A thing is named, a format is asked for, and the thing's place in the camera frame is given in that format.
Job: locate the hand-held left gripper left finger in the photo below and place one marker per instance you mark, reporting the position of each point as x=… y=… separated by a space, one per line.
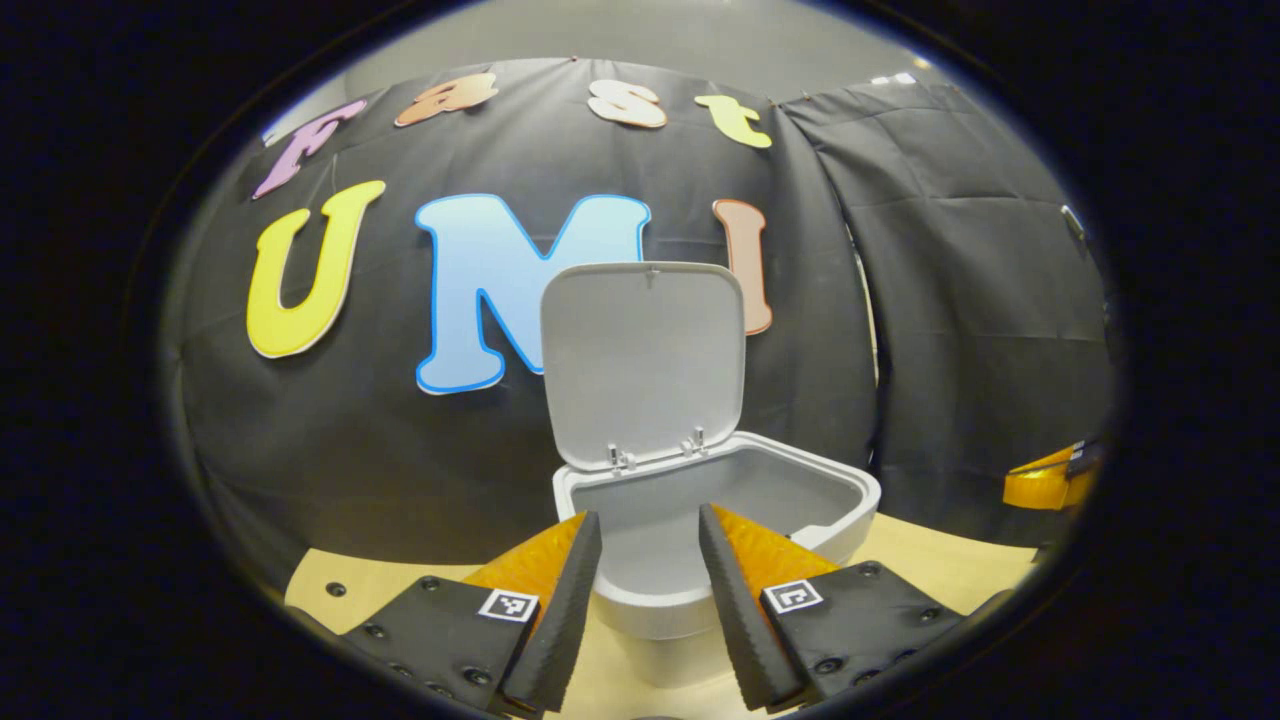
x=560 y=620

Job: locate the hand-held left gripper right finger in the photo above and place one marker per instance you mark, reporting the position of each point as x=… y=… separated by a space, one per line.
x=740 y=620

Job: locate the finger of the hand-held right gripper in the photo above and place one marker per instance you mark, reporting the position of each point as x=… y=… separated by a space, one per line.
x=1040 y=485

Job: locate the white desktop garbage bin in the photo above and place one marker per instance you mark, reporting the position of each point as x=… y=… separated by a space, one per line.
x=645 y=350

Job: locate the wooden desktop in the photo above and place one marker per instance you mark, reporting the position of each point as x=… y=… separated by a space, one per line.
x=910 y=560

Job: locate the black backdrop cloth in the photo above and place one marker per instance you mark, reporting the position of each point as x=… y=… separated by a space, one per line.
x=400 y=470

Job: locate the ceiling light panel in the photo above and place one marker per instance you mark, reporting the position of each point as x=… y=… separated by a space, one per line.
x=893 y=78

